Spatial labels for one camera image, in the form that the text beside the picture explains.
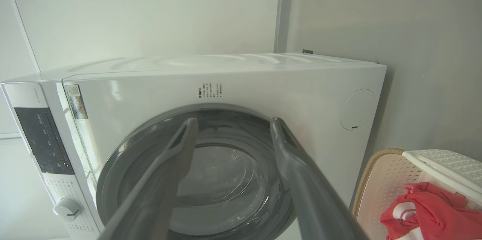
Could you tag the silver QR sticker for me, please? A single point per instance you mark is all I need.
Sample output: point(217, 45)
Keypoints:
point(76, 101)

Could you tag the white washer dial knob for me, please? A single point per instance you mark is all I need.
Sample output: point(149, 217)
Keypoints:
point(67, 209)

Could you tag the red and white garment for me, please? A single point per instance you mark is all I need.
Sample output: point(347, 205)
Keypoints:
point(433, 213)

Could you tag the cream perforated laundry basket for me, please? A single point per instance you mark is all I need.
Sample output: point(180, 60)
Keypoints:
point(384, 179)

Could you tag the black washer display panel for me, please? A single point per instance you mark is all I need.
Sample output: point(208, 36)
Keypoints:
point(43, 140)

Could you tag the white front-load washing machine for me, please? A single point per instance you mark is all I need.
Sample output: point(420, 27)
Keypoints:
point(263, 85)

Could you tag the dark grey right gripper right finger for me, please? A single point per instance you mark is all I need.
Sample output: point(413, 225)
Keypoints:
point(312, 194)

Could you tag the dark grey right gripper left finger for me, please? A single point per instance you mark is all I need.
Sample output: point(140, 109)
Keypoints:
point(158, 191)

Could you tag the white detergent drawer front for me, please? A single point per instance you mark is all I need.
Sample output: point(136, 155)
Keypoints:
point(24, 95)

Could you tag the round white filter cover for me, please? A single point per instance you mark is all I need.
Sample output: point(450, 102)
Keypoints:
point(357, 109)

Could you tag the round dark grey washer door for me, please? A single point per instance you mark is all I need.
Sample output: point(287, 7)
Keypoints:
point(226, 179)

